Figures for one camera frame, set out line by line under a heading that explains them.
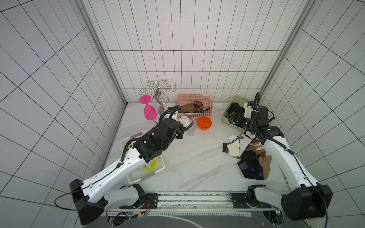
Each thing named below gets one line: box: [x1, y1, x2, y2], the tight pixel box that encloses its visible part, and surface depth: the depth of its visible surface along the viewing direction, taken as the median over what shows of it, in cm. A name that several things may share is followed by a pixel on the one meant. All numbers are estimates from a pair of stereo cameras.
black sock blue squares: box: [237, 150, 264, 181], surface depth 83 cm
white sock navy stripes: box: [222, 134, 241, 158], surface depth 92 cm
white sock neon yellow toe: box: [140, 156, 159, 171], surface depth 82 cm
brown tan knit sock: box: [178, 100, 211, 114], surface depth 112 cm
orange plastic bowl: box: [196, 116, 213, 131], surface depth 104 cm
